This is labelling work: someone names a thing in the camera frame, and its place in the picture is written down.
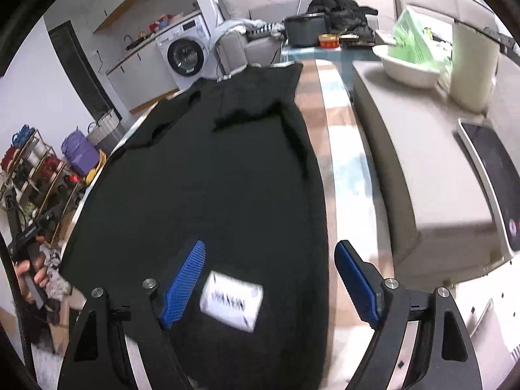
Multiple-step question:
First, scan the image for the black rice cooker pot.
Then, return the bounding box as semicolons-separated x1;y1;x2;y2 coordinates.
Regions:
284;13;330;47

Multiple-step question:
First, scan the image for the green plastic bag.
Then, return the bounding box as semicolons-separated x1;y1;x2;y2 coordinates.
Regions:
389;8;452;72

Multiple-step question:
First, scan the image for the wooden shoe rack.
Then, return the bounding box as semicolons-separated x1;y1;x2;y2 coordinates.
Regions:
1;124;84;226

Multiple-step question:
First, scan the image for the person's left hand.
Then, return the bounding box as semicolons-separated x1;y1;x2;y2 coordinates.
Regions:
14;245;49;309

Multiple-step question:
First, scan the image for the woven laundry basket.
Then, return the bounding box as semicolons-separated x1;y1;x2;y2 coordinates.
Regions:
86;109;126;156

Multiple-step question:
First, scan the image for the white plastic bowl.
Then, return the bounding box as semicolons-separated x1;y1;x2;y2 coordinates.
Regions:
372;45;441;89

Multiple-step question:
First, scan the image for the blue checkered side table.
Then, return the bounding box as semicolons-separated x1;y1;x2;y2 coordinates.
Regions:
280;46;378;91

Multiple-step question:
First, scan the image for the white paper roll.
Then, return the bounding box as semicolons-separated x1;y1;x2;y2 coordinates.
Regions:
449;22;501;114

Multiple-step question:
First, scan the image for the pile of black clothes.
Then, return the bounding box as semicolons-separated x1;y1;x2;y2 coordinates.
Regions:
306;0;378;42

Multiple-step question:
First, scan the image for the grey sofa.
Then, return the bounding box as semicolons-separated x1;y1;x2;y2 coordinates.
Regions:
214;0;294;74

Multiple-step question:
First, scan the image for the white washing machine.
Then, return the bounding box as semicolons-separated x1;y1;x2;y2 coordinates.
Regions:
155;14;210;88

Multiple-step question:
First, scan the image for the black knit sweater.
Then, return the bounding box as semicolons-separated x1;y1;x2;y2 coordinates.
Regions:
61;63;329;389

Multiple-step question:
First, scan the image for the orange round food tin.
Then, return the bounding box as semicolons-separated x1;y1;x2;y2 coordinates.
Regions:
318;33;340;49

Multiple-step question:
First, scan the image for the black food tray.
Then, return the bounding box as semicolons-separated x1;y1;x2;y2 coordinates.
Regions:
338;33;375;48

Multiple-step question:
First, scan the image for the kitchen counter cabinet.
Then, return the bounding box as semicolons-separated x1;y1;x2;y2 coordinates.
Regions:
108;41;178;112

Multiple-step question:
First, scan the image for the purple bag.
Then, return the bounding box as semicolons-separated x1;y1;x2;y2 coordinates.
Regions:
61;129;99;177

